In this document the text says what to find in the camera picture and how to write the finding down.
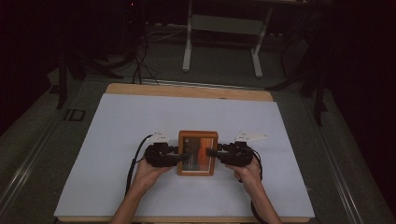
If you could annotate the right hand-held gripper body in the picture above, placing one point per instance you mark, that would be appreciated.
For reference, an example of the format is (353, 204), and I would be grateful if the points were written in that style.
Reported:
(238, 154)

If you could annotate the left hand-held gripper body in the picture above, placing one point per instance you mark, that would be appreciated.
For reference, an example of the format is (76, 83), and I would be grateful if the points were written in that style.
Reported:
(160, 155)

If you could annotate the wooden picture frame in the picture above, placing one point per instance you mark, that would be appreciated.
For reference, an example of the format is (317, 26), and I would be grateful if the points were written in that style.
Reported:
(199, 140)

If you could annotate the person's left hand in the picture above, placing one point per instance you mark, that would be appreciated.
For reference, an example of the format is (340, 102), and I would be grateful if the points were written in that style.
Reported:
(149, 174)

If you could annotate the person's right hand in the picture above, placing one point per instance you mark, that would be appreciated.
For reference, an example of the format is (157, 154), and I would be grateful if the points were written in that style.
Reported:
(249, 174)

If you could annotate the white table cover sheet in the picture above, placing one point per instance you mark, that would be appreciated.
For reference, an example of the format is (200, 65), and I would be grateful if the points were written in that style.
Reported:
(124, 124)

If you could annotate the wooden table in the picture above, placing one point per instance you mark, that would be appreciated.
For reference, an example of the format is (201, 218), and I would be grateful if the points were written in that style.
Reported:
(186, 90)

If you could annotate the black stand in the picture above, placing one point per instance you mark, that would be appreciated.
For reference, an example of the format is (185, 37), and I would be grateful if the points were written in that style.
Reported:
(67, 71)
(317, 81)

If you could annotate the white metal desk frame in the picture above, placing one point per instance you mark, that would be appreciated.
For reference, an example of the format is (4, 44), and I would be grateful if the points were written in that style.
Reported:
(224, 25)

